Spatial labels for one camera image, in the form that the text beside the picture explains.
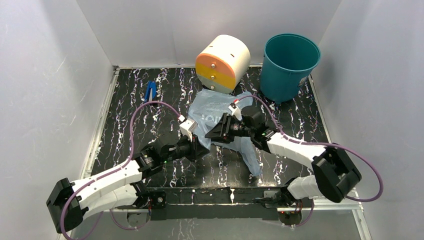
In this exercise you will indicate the teal plastic trash bin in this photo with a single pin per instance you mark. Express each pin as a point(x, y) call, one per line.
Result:
point(288, 60)

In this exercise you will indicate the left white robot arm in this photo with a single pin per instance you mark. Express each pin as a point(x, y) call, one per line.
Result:
point(71, 202)

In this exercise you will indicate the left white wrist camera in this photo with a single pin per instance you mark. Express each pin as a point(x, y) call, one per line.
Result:
point(187, 128)

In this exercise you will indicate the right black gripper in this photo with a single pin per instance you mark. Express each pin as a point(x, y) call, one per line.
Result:
point(221, 131)

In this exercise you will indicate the white drawer box orange front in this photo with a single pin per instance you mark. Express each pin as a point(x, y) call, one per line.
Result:
point(223, 63)

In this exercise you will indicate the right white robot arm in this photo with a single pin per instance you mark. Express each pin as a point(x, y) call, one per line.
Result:
point(334, 173)

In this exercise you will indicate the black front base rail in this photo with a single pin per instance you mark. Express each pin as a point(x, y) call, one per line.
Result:
point(266, 203)

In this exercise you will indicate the blue stapler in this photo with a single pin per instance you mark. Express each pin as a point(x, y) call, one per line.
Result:
point(151, 92)

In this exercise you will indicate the light blue plastic bag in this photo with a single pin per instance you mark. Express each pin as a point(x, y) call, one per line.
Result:
point(206, 110)

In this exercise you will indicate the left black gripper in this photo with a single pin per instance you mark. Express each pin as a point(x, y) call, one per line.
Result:
point(197, 150)

